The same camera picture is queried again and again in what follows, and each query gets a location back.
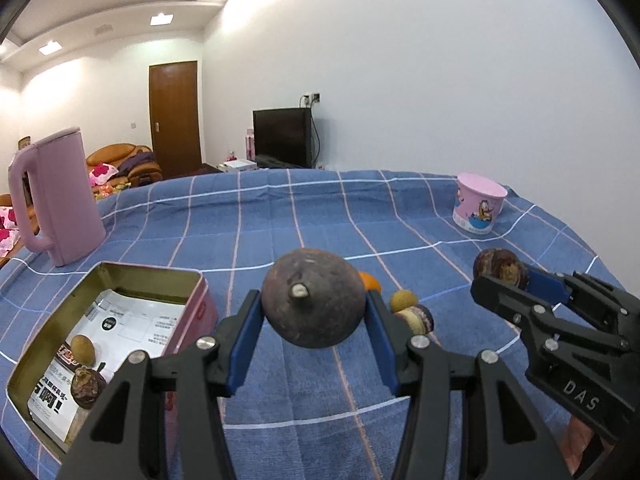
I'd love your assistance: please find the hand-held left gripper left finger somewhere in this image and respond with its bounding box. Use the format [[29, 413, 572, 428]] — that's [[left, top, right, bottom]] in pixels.
[[57, 289, 263, 480]]

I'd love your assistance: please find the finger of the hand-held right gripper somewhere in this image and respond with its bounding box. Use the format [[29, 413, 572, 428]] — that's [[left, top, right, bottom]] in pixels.
[[527, 266, 640, 321], [471, 274, 631, 357]]

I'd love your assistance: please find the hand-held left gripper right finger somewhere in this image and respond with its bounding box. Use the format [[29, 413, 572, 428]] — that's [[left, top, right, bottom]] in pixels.
[[365, 290, 571, 480]]

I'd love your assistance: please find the dark wrinkled passion fruit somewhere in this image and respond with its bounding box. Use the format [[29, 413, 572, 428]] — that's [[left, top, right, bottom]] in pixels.
[[472, 248, 527, 291], [69, 366, 108, 411]]

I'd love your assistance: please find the purple passion fruit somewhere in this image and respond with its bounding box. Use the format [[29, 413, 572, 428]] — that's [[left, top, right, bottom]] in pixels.
[[395, 304, 435, 336]]

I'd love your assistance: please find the small yellow longan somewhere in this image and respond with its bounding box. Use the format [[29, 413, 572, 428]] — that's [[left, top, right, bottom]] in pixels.
[[70, 335, 95, 362], [390, 289, 419, 313]]

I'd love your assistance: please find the pink tin box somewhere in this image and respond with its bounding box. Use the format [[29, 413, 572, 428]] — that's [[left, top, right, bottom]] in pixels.
[[6, 261, 220, 461]]

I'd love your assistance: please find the large purple beetroot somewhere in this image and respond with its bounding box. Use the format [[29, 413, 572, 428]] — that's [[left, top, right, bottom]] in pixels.
[[261, 248, 367, 349]]

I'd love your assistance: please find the person's right hand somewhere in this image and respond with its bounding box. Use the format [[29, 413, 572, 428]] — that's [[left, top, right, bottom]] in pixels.
[[560, 405, 598, 471]]

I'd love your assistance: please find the pink cartoon cup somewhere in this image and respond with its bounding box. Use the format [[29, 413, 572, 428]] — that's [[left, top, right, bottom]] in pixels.
[[452, 173, 508, 236]]

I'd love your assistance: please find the printed paper sheet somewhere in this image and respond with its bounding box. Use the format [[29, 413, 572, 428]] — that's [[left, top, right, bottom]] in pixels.
[[27, 287, 193, 451]]

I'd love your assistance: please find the blue checked tablecloth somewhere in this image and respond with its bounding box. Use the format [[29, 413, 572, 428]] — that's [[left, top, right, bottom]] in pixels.
[[0, 167, 640, 480]]

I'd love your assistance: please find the black television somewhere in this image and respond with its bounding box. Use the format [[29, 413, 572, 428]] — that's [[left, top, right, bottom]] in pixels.
[[252, 108, 315, 169]]

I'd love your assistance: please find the purple blanket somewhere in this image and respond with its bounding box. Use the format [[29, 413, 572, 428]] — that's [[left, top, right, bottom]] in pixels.
[[116, 152, 161, 176]]

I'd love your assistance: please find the pink electric kettle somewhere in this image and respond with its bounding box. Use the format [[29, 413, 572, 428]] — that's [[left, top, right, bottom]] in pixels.
[[7, 128, 107, 267]]

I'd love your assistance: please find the brown wooden door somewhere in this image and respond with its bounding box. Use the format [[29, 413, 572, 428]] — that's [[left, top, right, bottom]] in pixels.
[[149, 61, 202, 179]]

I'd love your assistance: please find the small brown leather sofa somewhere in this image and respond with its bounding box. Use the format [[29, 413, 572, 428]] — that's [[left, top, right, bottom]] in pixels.
[[86, 144, 163, 188]]

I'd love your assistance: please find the black power cable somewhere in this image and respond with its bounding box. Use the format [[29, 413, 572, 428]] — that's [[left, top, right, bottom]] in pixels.
[[310, 102, 322, 168]]

